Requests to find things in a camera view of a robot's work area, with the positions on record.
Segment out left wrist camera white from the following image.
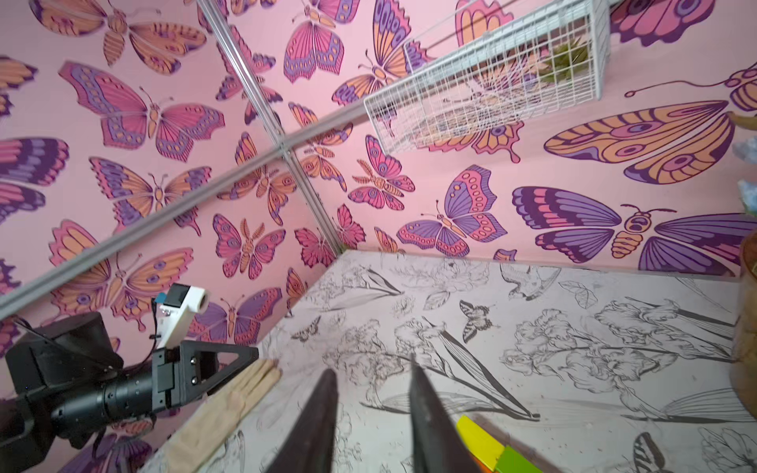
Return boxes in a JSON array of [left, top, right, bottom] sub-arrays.
[[156, 283, 210, 350]]

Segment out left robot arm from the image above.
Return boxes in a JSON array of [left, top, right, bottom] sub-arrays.
[[1, 313, 259, 472]]

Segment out beige rubber glove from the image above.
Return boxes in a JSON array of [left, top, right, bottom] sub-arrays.
[[165, 360, 282, 472]]

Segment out orange small block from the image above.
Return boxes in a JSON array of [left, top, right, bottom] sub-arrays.
[[473, 458, 493, 473]]

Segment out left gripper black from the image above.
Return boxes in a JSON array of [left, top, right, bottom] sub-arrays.
[[151, 341, 259, 411]]

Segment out yellow block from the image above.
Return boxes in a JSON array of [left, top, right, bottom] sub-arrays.
[[457, 416, 505, 472]]

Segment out green rectangular block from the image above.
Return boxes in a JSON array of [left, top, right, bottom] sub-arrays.
[[494, 447, 541, 473]]

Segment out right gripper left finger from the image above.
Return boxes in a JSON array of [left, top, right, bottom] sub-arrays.
[[266, 369, 338, 473]]

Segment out white wire basket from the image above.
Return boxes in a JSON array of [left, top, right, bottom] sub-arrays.
[[364, 1, 610, 155]]

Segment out small succulent in basket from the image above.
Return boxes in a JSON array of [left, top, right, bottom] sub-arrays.
[[538, 39, 591, 84]]

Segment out aluminium frame back bar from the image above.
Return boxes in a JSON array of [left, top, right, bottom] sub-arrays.
[[281, 100, 368, 149]]

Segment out aluminium frame left post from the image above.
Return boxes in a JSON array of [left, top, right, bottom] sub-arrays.
[[197, 1, 344, 255]]

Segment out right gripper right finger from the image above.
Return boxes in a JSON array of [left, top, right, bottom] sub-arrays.
[[409, 359, 480, 473]]

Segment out amber glass vase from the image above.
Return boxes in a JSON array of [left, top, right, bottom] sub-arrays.
[[729, 232, 756, 417]]

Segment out aluminium frame left diagonal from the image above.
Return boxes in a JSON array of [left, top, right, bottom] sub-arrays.
[[1, 147, 283, 320]]

